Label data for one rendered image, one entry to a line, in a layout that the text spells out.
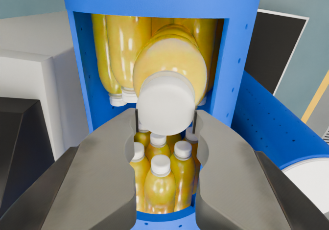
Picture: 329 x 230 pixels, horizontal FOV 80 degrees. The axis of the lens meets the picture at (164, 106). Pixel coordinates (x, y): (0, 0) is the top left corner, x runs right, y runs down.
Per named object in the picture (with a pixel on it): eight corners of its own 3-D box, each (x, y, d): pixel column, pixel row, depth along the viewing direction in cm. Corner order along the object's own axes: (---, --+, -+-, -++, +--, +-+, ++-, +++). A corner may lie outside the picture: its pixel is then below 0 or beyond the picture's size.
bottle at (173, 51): (163, 13, 28) (142, 30, 12) (205, 37, 30) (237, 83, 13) (143, 57, 32) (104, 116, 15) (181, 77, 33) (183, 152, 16)
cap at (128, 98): (128, 84, 39) (128, 92, 40) (117, 91, 35) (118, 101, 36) (146, 87, 38) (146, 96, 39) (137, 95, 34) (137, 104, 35)
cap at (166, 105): (154, 64, 13) (151, 72, 12) (204, 90, 14) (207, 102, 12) (131, 108, 15) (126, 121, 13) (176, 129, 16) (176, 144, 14)
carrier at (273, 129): (205, 102, 146) (244, 102, 147) (251, 216, 70) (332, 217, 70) (210, 64, 133) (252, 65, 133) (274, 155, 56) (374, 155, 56)
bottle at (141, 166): (122, 218, 50) (116, 164, 41) (127, 194, 56) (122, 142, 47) (150, 219, 50) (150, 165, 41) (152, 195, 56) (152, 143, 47)
